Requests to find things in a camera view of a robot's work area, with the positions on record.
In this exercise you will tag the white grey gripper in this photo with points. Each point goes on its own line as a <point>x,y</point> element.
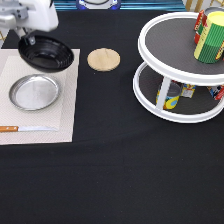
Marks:
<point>29,14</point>

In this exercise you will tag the black ribbed bowl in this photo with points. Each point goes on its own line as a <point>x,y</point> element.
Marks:
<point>46,54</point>

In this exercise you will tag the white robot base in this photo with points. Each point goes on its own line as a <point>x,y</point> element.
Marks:
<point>98,4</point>

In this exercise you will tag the round silver metal plate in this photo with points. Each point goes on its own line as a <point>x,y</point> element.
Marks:
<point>34,92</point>

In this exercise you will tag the white two-tier lazy Susan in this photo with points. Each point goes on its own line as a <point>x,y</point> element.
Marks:
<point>166,45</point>

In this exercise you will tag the round wooden coaster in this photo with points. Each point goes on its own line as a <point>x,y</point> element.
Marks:
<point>103,59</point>

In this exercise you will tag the beige woven placemat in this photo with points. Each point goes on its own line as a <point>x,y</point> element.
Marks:
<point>59,115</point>

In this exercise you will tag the blue yellow tin can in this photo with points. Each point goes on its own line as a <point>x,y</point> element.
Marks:
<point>172,96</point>

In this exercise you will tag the blue yellow popcorn box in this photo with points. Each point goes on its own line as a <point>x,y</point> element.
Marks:
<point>188,90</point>

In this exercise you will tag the red raisins box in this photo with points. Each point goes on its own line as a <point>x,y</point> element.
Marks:
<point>199,25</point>

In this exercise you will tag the green yellow cylindrical canister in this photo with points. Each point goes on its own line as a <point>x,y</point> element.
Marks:
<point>210,46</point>

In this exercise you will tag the red blue white carton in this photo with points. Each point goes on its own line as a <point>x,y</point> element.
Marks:
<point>217,92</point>

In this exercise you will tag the wooden-handled knife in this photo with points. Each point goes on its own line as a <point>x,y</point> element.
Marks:
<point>25,128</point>

